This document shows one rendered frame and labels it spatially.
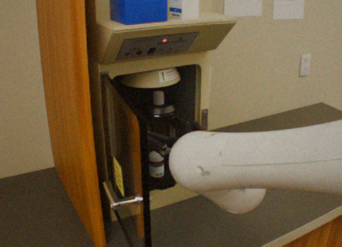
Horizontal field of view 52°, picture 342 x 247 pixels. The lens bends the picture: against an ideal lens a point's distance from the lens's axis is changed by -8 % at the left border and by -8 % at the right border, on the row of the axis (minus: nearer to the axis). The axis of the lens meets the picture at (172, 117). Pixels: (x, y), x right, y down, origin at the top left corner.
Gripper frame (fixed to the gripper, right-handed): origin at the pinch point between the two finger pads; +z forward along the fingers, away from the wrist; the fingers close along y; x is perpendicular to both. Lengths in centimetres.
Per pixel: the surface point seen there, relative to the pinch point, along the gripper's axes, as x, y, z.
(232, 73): 6, -58, 43
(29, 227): 27.5, 39.7, 7.8
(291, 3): -24, -92, 43
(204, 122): 2.8, -14.4, 0.2
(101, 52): -22.4, 15.7, -2.2
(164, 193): 23.3, -1.2, 0.2
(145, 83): -10.8, 2.1, 3.3
